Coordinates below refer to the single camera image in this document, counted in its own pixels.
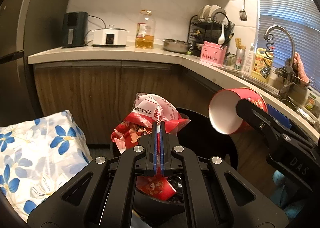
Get black round trash bin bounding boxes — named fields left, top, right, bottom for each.
left=112, top=107, right=239, bottom=218

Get stainless steel bowl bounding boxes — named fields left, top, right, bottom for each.
left=163, top=38, right=191, bottom=54

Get white electric cooker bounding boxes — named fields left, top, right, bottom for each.
left=93, top=24, right=127, bottom=47

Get pink dish cloth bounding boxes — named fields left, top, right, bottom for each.
left=293, top=52, right=310, bottom=86

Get wooden lower cabinets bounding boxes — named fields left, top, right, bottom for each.
left=34, top=61, right=220, bottom=155

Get small green jar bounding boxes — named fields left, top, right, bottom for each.
left=305, top=93, right=316, bottom=111

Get hanging metal spatula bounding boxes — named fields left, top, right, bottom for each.
left=239, top=0, right=247, bottom=21

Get chrome kitchen faucet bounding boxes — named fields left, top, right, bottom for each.
left=264, top=25, right=307, bottom=100

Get black air fryer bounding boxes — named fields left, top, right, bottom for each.
left=62, top=11, right=88, bottom=48

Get floral blue white tablecloth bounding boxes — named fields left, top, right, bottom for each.
left=1, top=110, right=92, bottom=220

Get yellow detergent bottle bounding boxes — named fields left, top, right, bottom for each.
left=251, top=48, right=273, bottom=83

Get white ceramic spoon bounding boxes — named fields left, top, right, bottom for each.
left=218, top=22, right=225, bottom=45

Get pink utensil basket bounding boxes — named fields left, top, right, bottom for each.
left=200, top=41, right=227, bottom=66

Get steel kitchen sink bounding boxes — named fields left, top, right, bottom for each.
left=222, top=66, right=320, bottom=133

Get black plastic bag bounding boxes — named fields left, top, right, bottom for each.
left=167, top=175, right=183, bottom=194

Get black dish rack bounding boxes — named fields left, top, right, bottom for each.
left=187, top=5, right=235, bottom=57

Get red paper cup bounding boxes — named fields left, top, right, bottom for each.
left=209, top=87, right=268, bottom=135
left=136, top=175, right=177, bottom=201

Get window blinds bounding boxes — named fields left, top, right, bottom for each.
left=257, top=0, right=319, bottom=90

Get dark grey refrigerator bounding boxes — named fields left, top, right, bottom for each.
left=1, top=0, right=68, bottom=127

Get red white plastic bag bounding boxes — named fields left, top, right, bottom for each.
left=111, top=93, right=190, bottom=153

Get cooking oil bottle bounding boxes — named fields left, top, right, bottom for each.
left=135, top=10, right=156, bottom=49

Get white soap bottle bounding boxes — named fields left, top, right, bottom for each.
left=242, top=43, right=255, bottom=75

